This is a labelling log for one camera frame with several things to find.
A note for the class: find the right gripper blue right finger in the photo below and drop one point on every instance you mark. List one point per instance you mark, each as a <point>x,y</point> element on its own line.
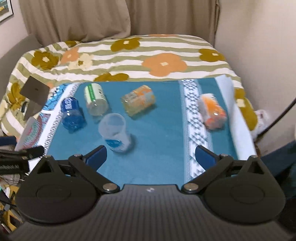
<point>215,167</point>

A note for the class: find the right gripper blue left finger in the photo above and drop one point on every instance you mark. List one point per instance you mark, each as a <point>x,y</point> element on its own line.
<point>87,166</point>

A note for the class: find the white probiotic label cup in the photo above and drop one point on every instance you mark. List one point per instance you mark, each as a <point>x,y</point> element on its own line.
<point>113,130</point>

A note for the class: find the blue label plastic cup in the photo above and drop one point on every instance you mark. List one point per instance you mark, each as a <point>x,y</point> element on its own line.
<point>72,116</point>

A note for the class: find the orange label plastic cup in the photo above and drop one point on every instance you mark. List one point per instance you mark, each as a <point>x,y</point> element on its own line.
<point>213,115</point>

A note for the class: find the green white label cup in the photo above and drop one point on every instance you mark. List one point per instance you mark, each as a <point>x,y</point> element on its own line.
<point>96,101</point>

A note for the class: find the yellow orange label cup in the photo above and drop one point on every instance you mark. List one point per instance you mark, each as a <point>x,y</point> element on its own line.
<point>138,100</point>

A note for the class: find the white plastic bag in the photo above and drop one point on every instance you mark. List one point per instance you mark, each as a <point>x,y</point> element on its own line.
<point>263,121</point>

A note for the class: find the blue patterned tablecloth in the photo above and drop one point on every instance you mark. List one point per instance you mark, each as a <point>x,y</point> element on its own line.
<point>164,136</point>

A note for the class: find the floral striped duvet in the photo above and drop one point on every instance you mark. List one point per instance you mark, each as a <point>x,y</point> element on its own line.
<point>156,57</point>

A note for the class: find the beige curtain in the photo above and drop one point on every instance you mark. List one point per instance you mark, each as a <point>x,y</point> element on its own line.
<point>87,21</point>

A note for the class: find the framed wall picture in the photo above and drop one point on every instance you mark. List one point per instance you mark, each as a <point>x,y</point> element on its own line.
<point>6,9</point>

